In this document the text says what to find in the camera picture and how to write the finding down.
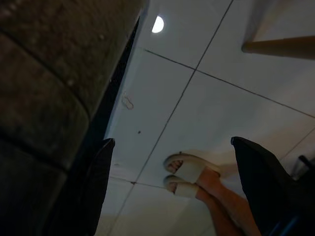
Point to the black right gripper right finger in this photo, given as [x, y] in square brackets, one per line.
[265, 186]

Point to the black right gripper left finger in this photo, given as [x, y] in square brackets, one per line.
[94, 186]

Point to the bare person leg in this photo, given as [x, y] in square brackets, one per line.
[229, 194]
[216, 214]

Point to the white slide sandal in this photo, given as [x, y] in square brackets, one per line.
[187, 167]
[180, 188]

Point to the small white paper scrap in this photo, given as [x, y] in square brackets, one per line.
[127, 100]

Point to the dark grey fabric sofa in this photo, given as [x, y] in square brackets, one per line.
[41, 98]

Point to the wooden furniture leg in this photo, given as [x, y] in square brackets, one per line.
[280, 46]

